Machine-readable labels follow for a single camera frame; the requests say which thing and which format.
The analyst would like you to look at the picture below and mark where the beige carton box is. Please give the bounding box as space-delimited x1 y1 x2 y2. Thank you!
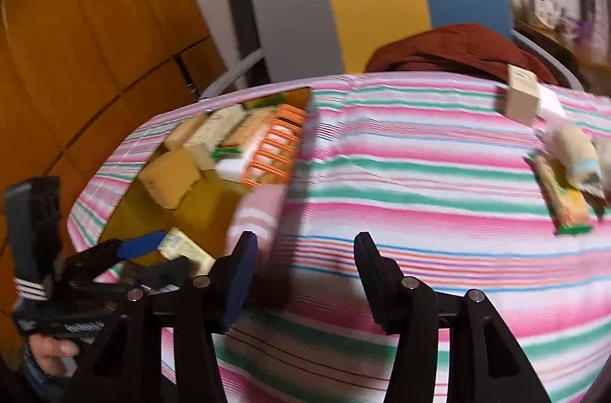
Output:
495 64 545 128

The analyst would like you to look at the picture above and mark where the rust brown jacket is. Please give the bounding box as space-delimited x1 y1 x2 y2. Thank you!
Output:
365 23 561 86

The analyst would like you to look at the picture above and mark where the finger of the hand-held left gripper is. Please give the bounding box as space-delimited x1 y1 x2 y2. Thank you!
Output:
62 230 167 284
95 257 192 296

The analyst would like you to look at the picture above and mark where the cream and blue soft roll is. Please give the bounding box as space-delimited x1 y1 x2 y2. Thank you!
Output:
544 123 609 208

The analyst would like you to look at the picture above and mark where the striped bed sheet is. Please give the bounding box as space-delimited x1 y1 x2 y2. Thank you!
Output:
67 71 611 403

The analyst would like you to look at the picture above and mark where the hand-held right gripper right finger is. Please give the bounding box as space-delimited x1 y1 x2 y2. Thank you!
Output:
353 231 550 403

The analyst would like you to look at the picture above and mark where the pale yellow snack packet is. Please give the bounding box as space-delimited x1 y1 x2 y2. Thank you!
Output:
160 228 217 276

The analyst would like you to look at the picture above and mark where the person's left hand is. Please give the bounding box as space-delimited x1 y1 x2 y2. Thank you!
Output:
29 334 81 377

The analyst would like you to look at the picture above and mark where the pale yellow carton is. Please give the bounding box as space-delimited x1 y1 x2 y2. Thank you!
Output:
165 113 208 152

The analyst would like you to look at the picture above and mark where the yellow green biscuit packet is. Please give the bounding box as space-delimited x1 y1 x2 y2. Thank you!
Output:
525 152 595 238

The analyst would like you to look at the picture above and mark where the pink striped cloth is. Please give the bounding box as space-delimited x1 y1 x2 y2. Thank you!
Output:
226 186 288 256

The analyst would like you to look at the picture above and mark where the grey yellow blue armchair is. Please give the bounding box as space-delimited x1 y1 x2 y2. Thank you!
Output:
198 0 585 101

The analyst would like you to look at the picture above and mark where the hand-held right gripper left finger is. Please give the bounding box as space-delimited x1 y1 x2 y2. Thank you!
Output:
60 230 259 403

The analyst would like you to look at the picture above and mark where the pale cream carton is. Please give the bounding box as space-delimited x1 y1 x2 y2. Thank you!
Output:
184 105 249 170

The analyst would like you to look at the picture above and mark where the yellow storage box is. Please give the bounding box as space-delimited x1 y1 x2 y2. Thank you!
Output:
98 85 316 308

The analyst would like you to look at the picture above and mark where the wooden desk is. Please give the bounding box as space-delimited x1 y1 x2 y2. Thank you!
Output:
516 19 611 67

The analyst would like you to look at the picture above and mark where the orange plastic rack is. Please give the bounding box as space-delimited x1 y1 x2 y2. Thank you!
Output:
242 104 307 189

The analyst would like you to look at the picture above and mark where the kraft paper box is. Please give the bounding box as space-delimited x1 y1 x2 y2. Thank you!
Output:
137 147 202 210

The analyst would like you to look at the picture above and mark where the wooden wardrobe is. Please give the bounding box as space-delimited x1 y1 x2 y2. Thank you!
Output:
0 0 230 356

